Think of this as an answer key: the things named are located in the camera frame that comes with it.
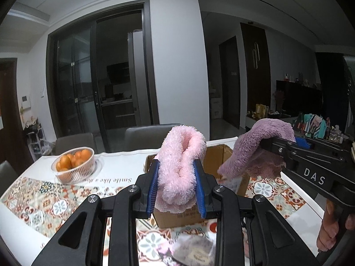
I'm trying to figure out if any black sliding glass door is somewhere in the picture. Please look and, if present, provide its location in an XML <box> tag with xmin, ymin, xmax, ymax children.
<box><xmin>46</xmin><ymin>0</ymin><xmax>160</xmax><ymax>150</ymax></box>

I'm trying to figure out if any fluffy pink headband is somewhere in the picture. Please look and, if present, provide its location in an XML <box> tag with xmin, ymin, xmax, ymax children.
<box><xmin>155</xmin><ymin>125</ymin><xmax>206</xmax><ymax>213</ymax></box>

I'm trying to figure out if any grey chair behind box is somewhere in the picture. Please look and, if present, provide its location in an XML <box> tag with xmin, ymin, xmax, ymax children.
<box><xmin>123</xmin><ymin>124</ymin><xmax>178</xmax><ymax>151</ymax></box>

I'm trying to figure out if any person's right hand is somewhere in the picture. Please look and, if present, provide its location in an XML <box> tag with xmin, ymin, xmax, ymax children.
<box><xmin>316</xmin><ymin>200</ymin><xmax>339</xmax><ymax>252</ymax></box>

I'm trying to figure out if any grey chair far left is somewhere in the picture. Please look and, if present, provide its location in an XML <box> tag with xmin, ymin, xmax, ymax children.
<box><xmin>52</xmin><ymin>133</ymin><xmax>98</xmax><ymax>156</ymax></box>

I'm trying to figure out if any wooden high chair with clothes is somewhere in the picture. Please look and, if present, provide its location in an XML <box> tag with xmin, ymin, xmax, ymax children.
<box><xmin>293</xmin><ymin>113</ymin><xmax>330</xmax><ymax>139</ymax></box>

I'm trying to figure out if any white basket of oranges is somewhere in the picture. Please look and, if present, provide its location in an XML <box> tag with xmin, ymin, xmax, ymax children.
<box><xmin>51</xmin><ymin>147</ymin><xmax>96</xmax><ymax>184</ymax></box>

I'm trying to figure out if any grey chair left edge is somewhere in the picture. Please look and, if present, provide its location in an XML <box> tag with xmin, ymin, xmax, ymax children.
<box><xmin>0</xmin><ymin>161</ymin><xmax>18</xmax><ymax>196</ymax></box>

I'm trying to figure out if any brown cardboard box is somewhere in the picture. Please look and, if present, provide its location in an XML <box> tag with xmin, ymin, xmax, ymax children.
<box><xmin>153</xmin><ymin>144</ymin><xmax>250</xmax><ymax>229</ymax></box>

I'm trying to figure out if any mauve fluffy towel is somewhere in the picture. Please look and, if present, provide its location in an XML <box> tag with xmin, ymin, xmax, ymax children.
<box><xmin>218</xmin><ymin>118</ymin><xmax>296</xmax><ymax>179</ymax></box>

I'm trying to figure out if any patterned tile table runner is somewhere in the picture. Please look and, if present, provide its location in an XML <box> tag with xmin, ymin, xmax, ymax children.
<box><xmin>0</xmin><ymin>171</ymin><xmax>308</xmax><ymax>266</ymax></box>

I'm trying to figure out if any grey fabric pouch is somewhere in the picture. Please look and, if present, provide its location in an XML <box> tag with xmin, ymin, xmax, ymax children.
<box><xmin>157</xmin><ymin>234</ymin><xmax>215</xmax><ymax>266</ymax></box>

